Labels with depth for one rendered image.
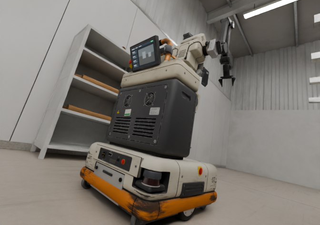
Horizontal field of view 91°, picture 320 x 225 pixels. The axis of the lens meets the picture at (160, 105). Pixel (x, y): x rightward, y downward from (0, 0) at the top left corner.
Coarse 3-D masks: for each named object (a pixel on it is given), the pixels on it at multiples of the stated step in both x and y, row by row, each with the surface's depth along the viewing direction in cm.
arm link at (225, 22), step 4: (228, 16) 146; (220, 20) 150; (224, 20) 147; (228, 20) 147; (224, 24) 145; (228, 24) 148; (220, 28) 146; (224, 28) 143; (220, 32) 143; (224, 32) 141; (220, 36) 140; (224, 36) 140; (220, 40) 138; (224, 40) 140; (224, 44) 133; (224, 48) 132; (224, 52) 134
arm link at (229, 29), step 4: (232, 24) 150; (228, 28) 151; (232, 28) 151; (228, 32) 150; (228, 36) 149; (228, 40) 148; (228, 44) 147; (228, 48) 147; (228, 52) 144; (220, 56) 147; (224, 56) 148; (228, 56) 143; (220, 60) 146; (224, 60) 144
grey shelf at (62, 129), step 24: (72, 48) 201; (96, 48) 229; (120, 48) 217; (72, 72) 170; (96, 72) 236; (120, 72) 223; (72, 96) 210; (96, 96) 235; (48, 120) 168; (72, 120) 209; (96, 120) 198; (48, 144) 152; (72, 144) 204
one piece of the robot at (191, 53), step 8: (192, 40) 131; (200, 40) 128; (176, 48) 141; (184, 48) 133; (192, 48) 126; (200, 48) 128; (176, 56) 135; (184, 56) 128; (192, 56) 129; (200, 56) 130; (192, 64) 129
